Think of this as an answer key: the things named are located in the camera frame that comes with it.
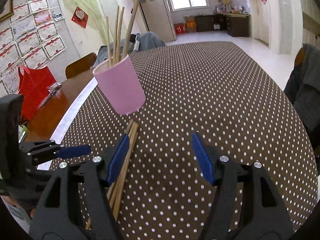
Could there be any wooden chopstick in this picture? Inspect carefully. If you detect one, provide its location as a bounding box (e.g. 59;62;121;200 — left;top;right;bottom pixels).
113;122;138;210
106;16;112;68
114;7;124;64
85;119;135;230
112;6;119;65
121;0;140;60
110;121;138;221

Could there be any left hand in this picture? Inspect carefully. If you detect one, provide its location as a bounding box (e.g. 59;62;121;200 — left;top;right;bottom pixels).
1;196;35;218

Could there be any clear plastic packet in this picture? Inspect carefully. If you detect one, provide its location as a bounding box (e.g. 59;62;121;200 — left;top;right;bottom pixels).
39;82;62;108

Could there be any red gift bag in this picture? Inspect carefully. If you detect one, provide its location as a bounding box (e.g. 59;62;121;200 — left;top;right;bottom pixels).
17;66;56;121

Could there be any pink cylindrical cup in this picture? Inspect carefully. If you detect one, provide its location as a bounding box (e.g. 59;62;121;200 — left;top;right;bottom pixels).
93;56;146;115

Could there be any brown wooden chair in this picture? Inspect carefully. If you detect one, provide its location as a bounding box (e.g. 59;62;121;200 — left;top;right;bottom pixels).
65;53;97;79

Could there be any brown polka dot mat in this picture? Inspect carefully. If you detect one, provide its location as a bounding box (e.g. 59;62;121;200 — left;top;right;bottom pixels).
62;41;317;239

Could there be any dark jacket on chair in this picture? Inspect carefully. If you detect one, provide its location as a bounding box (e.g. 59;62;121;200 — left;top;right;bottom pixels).
283;43;320;156

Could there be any grey jacket on chair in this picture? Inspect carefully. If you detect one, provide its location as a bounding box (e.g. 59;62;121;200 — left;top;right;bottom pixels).
91;31;166;69

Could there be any red diamond door decoration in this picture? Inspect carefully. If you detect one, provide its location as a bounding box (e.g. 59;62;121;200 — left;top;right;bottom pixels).
71;7;88;29

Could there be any green curtain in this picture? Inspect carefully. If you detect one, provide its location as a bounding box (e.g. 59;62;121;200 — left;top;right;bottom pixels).
72;0;108;44

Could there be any beige refrigerator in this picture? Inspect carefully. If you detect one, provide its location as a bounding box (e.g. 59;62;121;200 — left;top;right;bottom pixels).
140;0;176;43

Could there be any red cardboard box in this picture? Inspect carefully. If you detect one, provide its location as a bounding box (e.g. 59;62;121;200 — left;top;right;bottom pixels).
174;23;185;35

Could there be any orange cardboard box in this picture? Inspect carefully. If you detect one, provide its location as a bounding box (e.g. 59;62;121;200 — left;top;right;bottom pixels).
184;16;197;33

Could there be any dark wooden desk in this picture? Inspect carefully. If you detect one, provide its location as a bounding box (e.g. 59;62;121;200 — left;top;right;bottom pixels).
194;12;251;37

